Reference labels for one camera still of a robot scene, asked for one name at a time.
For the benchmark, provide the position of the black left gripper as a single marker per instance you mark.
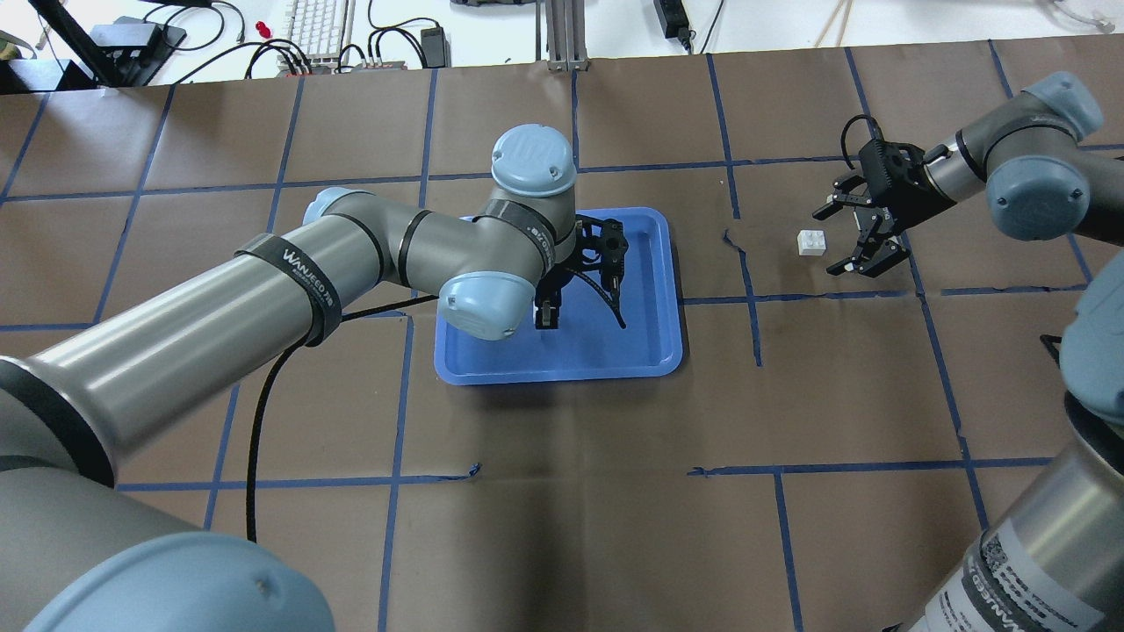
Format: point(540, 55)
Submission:
point(552, 298)

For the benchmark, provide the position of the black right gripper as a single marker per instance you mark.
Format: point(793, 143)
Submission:
point(904, 195)

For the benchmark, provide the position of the white square building block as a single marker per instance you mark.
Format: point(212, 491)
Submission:
point(811, 243)

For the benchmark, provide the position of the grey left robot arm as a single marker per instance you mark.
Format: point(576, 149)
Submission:
point(80, 556)

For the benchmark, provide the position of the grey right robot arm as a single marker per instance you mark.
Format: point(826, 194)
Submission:
point(1054, 560)

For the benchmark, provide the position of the blue plastic tray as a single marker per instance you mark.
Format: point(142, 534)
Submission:
point(589, 344)

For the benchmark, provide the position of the black power adapter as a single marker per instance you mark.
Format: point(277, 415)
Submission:
point(435, 47)

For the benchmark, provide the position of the black power strip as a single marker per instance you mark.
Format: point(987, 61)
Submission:
point(674, 22)

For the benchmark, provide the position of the white keyboard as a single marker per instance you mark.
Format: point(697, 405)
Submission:
point(319, 28)

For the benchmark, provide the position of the black stand base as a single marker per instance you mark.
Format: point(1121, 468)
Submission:
point(127, 53)

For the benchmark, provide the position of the aluminium profile post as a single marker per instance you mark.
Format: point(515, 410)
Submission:
point(566, 46)

